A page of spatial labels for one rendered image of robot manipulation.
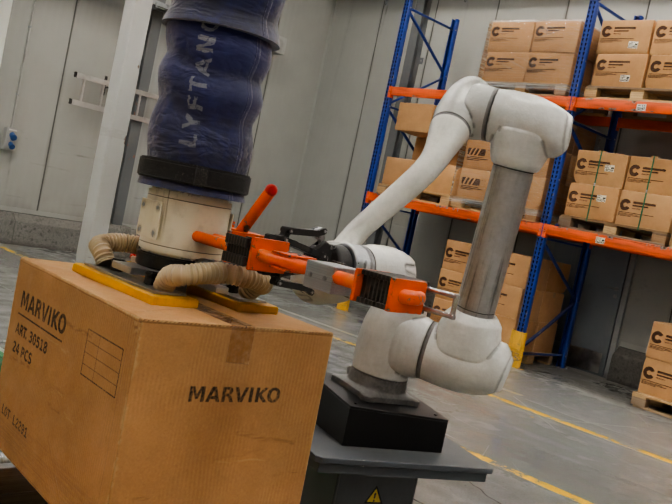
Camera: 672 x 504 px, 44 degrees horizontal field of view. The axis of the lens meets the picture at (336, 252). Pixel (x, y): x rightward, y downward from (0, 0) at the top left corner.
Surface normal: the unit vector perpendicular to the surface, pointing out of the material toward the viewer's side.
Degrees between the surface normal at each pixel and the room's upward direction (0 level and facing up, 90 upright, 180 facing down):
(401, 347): 92
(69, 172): 90
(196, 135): 75
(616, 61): 85
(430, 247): 90
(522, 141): 103
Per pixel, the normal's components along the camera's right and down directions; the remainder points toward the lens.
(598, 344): -0.70, -0.11
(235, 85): 0.52, -0.22
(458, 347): -0.33, 0.06
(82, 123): 0.69, 0.18
